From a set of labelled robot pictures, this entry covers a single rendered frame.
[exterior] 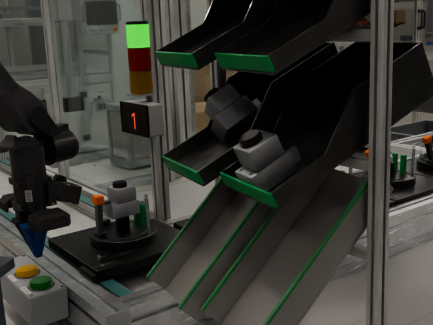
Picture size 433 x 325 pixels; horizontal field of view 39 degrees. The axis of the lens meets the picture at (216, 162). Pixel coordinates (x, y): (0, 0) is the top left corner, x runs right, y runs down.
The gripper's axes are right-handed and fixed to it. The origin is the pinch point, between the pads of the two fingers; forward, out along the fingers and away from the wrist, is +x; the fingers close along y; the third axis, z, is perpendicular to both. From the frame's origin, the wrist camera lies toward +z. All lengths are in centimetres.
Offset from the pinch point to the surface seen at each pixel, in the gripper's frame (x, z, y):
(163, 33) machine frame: -33, 76, 76
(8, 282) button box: 9.8, -3.5, 7.8
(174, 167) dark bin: -14.7, 13.4, -25.4
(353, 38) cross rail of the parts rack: -33, 25, -50
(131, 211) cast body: 1.5, 22.7, 6.5
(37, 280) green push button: 7.8, -0.7, 0.0
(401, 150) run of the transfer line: 10, 139, 25
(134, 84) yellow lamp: -23.3, 30.9, 16.5
